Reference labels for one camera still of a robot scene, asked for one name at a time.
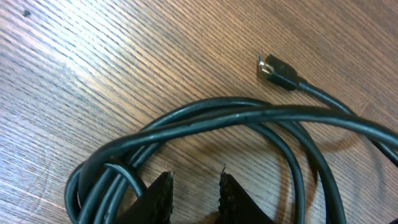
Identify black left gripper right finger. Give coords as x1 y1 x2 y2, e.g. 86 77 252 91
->
218 169 275 224

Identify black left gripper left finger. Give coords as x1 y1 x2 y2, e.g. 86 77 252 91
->
115 171 174 224

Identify black usb cable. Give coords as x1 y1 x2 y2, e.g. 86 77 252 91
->
64 54 398 224

